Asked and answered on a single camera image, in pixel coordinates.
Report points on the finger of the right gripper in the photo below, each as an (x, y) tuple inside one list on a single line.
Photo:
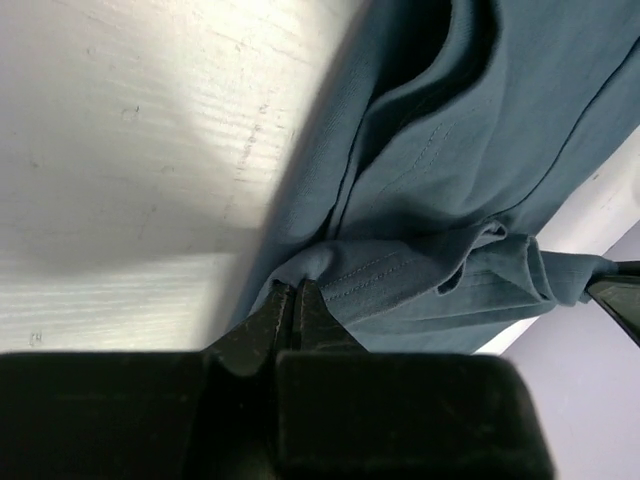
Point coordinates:
[(619, 295)]

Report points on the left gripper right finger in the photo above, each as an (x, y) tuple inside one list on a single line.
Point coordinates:
[(346, 413)]

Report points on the blue t shirt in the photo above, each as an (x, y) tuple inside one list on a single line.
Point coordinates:
[(449, 134)]

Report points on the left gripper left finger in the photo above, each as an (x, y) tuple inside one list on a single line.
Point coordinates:
[(147, 415)]

